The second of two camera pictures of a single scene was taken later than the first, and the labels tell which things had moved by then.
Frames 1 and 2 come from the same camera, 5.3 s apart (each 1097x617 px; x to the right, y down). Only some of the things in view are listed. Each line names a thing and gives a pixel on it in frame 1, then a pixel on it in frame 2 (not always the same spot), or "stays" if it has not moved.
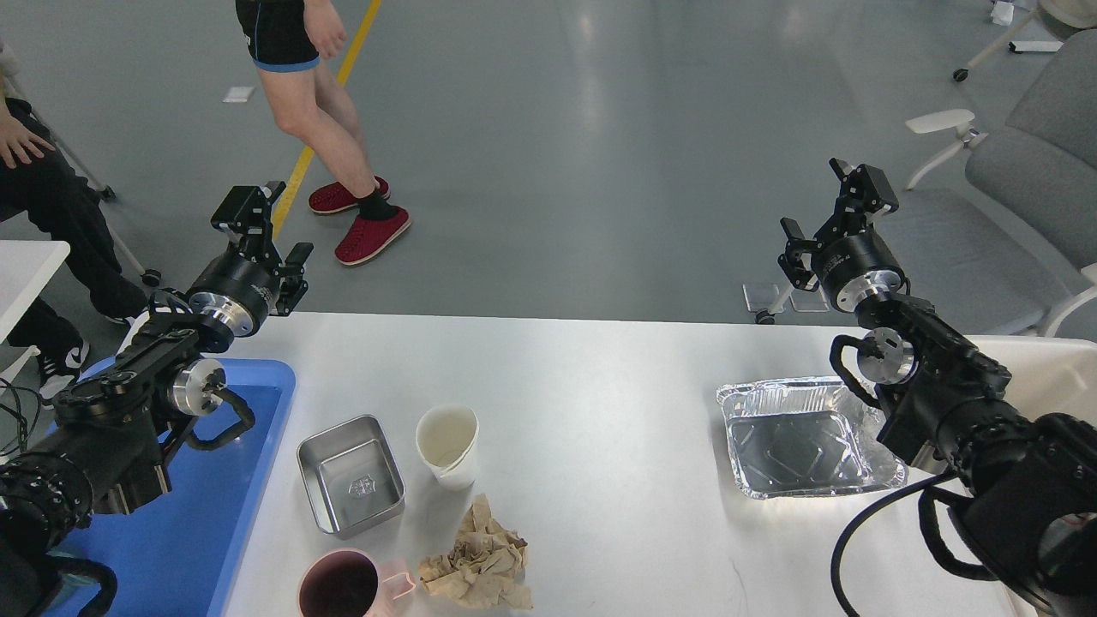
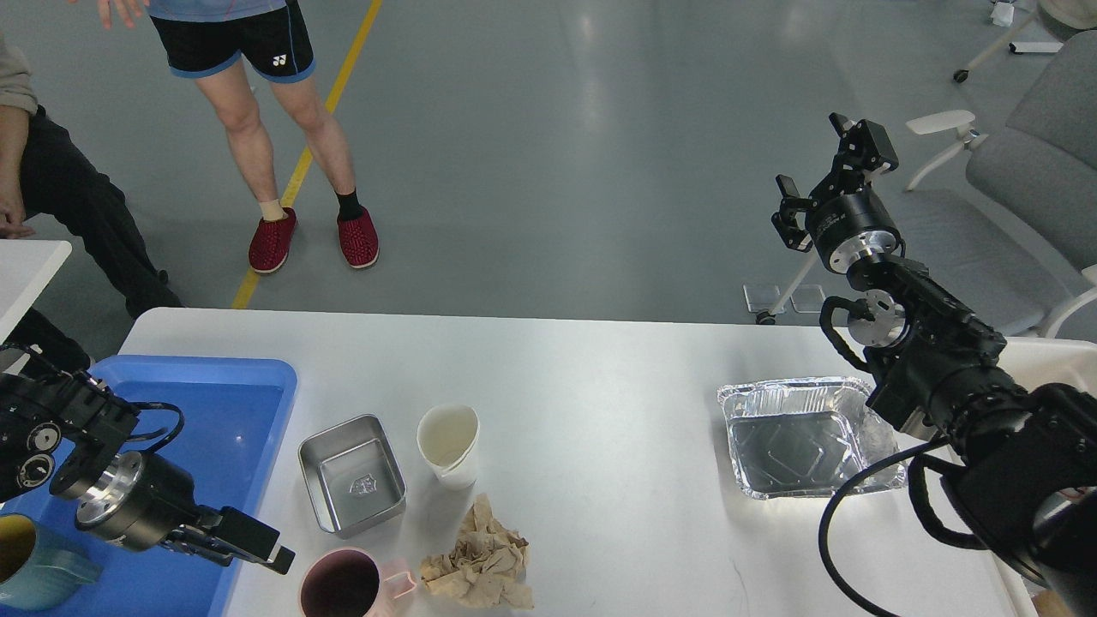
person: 286,39 → 221,44
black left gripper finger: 290,272 → 281,559
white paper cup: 446,437 stays
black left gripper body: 241,288 → 135,500
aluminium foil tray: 806,435 stays
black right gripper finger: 866,193 → 866,152
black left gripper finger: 245,214 → 241,531
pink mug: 344,584 stays
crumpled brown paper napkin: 486,562 stays
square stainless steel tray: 351,476 stays
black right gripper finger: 790,262 → 785,220
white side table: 25,265 stays
